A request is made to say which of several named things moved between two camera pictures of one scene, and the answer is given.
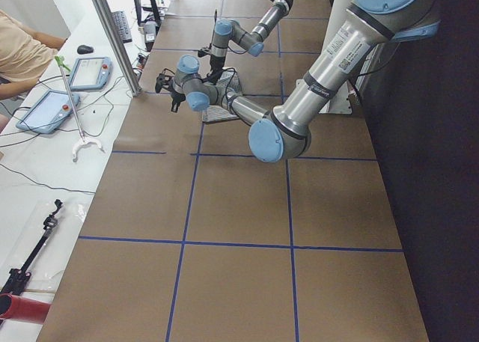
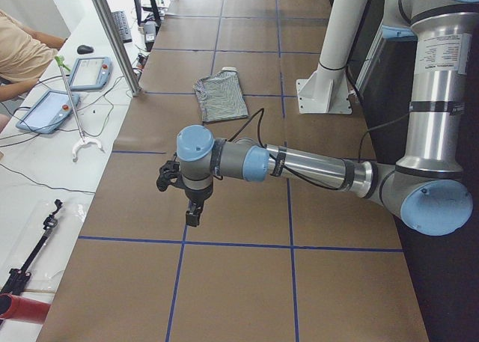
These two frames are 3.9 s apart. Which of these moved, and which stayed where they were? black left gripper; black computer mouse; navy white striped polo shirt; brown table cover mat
Moved: black left gripper
Stayed: brown table cover mat; black computer mouse; navy white striped polo shirt
